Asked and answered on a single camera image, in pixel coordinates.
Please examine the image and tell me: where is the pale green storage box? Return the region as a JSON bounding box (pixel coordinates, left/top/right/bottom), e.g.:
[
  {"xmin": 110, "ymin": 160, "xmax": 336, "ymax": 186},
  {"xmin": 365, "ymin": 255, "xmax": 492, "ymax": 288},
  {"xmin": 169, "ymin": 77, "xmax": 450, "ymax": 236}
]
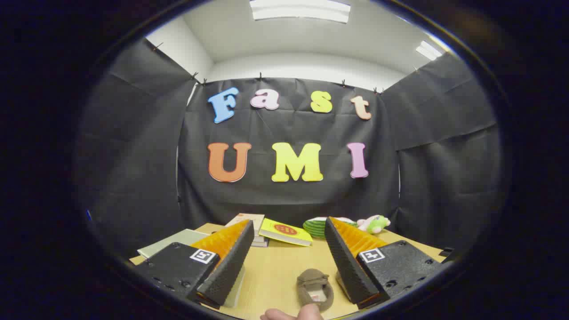
[{"xmin": 137, "ymin": 229, "xmax": 246, "ymax": 308}]

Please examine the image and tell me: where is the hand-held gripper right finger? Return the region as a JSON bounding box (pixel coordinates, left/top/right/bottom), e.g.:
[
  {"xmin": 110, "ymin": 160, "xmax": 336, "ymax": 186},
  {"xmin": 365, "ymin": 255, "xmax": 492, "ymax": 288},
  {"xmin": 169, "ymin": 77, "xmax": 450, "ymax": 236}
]
[{"xmin": 324, "ymin": 216, "xmax": 445, "ymax": 310}]

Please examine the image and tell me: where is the pink and green plush toy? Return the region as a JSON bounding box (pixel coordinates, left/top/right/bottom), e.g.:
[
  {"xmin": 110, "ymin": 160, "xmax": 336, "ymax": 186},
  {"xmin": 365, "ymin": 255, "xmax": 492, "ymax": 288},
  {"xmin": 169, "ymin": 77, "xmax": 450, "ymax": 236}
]
[{"xmin": 357, "ymin": 215, "xmax": 392, "ymax": 235}]

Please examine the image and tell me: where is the beige cover book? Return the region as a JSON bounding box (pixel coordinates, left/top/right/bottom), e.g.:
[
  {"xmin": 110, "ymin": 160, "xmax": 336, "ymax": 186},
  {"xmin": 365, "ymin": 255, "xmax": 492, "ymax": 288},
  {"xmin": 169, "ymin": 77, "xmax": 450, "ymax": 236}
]
[{"xmin": 225, "ymin": 213, "xmax": 266, "ymax": 239}]

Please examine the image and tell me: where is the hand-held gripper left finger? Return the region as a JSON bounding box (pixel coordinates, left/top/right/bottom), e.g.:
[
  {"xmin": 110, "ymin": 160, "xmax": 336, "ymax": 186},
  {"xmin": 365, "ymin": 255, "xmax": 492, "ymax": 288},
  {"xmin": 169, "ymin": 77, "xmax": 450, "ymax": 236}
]
[{"xmin": 133, "ymin": 219, "xmax": 255, "ymax": 310}]

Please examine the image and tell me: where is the watermelon slice plush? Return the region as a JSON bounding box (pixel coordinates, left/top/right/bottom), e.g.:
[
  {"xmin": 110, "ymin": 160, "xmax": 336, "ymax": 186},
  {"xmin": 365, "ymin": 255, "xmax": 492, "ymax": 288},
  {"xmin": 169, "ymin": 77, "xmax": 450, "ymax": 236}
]
[{"xmin": 303, "ymin": 216, "xmax": 358, "ymax": 240}]

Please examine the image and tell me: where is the yellow book with red seal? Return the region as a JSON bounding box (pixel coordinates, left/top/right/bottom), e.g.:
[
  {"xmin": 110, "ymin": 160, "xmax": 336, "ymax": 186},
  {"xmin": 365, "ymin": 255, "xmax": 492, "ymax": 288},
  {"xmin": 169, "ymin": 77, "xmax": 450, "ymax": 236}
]
[{"xmin": 259, "ymin": 218, "xmax": 313, "ymax": 247}]

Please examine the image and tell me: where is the ceiling light panel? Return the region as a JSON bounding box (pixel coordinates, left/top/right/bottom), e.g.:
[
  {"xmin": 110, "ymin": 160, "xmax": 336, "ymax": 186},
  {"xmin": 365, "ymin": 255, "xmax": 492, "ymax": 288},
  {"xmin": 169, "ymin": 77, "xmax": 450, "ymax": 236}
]
[
  {"xmin": 249, "ymin": 0, "xmax": 352, "ymax": 24},
  {"xmin": 416, "ymin": 40, "xmax": 444, "ymax": 61}
]

